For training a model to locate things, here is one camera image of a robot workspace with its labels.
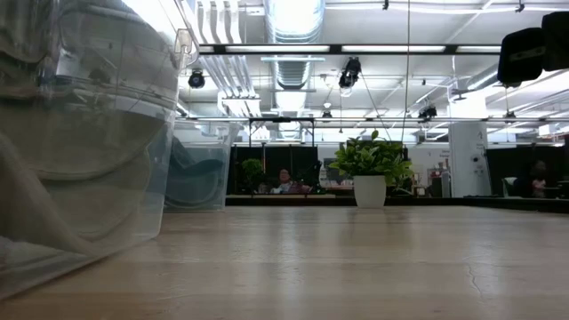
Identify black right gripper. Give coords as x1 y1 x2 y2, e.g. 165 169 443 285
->
497 27 546 88

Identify dark green cotton hat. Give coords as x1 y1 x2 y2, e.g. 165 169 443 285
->
168 136 227 183

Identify white pillar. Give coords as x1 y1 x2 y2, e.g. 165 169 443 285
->
447 119 493 199

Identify person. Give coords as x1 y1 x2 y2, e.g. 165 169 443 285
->
269 167 313 196
524 159 550 199

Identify green plant in white pot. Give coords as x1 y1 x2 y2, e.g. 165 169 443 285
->
328 129 415 209

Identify white ceiling pipes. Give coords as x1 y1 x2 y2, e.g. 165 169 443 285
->
195 0 264 117

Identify small dark green plant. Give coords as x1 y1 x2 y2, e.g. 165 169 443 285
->
241 157 265 193

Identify clear plastic storage bin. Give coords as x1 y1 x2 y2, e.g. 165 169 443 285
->
163 120 242 212
0 0 200 301

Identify black partition wall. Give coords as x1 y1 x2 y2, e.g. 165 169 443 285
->
485 145 569 199
226 144 319 196

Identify black camera on frame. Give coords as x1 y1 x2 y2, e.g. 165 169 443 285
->
338 57 363 89

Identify black aluminium table frame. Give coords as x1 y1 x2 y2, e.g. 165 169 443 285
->
224 194 569 214

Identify black overhead frame bar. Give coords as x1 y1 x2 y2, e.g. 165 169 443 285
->
198 43 503 56

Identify silver ventilation duct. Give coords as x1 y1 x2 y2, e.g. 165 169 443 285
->
264 0 326 143

